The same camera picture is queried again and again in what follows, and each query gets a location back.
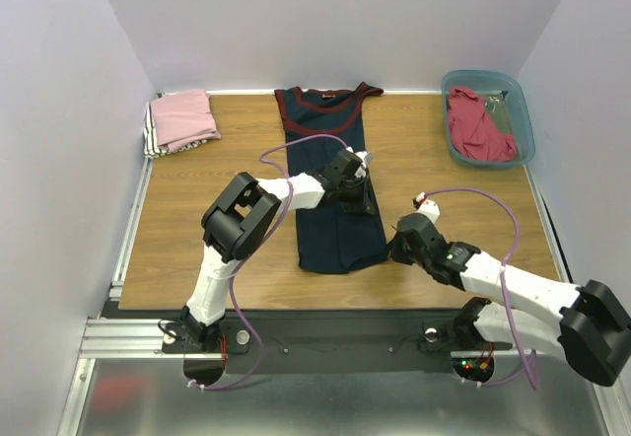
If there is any pink folded tank top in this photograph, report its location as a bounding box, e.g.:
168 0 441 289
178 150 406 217
148 89 221 150

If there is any aluminium frame rail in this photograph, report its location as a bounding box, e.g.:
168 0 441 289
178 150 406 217
81 310 509 361

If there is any red tank top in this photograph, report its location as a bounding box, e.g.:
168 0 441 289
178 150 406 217
448 86 517 162

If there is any navy jersey tank top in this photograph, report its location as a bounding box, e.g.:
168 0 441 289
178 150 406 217
275 83 388 274

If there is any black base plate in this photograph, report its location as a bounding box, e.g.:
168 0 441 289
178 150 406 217
159 309 484 375

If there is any teal plastic bin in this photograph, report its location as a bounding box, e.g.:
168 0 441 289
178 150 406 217
442 70 535 170

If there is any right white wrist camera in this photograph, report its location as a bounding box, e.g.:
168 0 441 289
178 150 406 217
413 192 441 224

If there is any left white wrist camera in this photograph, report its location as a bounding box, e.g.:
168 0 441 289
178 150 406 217
346 146 374 179

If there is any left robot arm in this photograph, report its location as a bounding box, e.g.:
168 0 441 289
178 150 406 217
179 147 374 351

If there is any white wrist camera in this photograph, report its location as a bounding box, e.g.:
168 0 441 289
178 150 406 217
413 192 441 224
346 146 374 179

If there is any green garment in bin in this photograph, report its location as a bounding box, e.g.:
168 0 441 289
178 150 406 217
485 92 513 134

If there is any striped folded tank top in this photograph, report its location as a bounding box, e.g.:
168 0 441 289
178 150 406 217
143 108 208 159

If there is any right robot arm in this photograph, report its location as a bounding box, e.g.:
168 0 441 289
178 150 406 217
391 212 630 387

